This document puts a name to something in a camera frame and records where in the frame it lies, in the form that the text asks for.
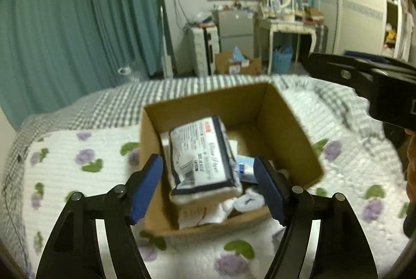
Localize white louvered wardrobe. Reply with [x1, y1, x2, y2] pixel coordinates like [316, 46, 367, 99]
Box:
[319, 0, 414, 61]

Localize large teal curtain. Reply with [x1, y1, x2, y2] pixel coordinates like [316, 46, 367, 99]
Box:
[1, 0, 173, 129]

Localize grey checked bed sheet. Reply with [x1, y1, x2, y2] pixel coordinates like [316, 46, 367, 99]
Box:
[1, 75, 406, 278]

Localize white upright mop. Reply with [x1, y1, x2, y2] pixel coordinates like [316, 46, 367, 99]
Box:
[160, 6, 173, 79]

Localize person's right hand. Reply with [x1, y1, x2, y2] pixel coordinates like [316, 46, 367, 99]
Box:
[403, 129, 416, 237]

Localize white suitcase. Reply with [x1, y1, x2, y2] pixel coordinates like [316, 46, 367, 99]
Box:
[187, 25, 220, 77]

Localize white dressing table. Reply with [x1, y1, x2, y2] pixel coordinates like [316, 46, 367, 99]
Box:
[254, 16, 317, 75]

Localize blue laundry basket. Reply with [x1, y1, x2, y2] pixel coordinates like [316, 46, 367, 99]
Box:
[271, 46, 293, 74]

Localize silver mini fridge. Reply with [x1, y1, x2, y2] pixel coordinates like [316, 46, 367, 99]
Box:
[214, 9, 255, 59]

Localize white floral quilt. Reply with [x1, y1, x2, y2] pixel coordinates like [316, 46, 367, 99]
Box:
[19, 93, 411, 279]

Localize cardboard box on floor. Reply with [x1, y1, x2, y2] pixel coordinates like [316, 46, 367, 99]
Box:
[215, 51, 262, 75]

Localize white rolled socks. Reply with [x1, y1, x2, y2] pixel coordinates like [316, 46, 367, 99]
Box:
[233, 187, 265, 213]

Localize clear water jug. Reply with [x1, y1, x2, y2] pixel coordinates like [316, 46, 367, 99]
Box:
[118, 66, 142, 83]

